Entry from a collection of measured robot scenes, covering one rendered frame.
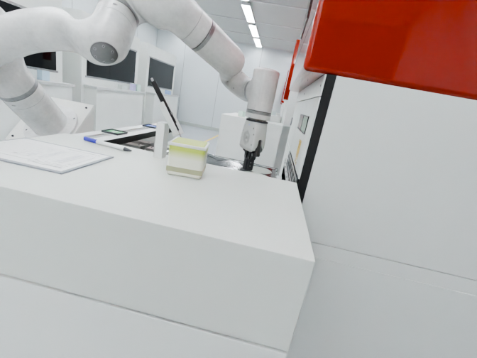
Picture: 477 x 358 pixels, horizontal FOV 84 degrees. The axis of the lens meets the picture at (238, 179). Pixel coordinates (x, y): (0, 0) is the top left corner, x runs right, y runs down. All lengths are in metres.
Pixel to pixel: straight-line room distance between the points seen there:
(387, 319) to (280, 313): 0.54
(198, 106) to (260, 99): 8.29
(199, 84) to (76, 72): 4.57
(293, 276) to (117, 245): 0.23
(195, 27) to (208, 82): 8.34
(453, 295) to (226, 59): 0.84
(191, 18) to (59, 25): 0.31
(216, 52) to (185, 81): 8.53
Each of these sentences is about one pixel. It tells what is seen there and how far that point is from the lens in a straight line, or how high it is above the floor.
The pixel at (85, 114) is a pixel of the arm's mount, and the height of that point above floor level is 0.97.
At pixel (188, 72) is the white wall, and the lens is 9.28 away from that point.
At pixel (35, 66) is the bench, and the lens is 4.71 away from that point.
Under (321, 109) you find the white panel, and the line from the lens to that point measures 0.65.
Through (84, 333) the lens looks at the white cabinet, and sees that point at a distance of 0.53.
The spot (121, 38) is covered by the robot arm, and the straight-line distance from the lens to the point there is 0.76.
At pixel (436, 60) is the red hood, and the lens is 0.72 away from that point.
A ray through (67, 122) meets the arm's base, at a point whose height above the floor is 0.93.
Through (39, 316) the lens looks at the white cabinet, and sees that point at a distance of 0.56.
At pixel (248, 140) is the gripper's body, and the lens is 0.89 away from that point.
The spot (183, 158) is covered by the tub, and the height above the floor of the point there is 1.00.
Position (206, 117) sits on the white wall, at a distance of 9.06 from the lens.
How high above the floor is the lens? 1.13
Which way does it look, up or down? 16 degrees down
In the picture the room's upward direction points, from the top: 11 degrees clockwise
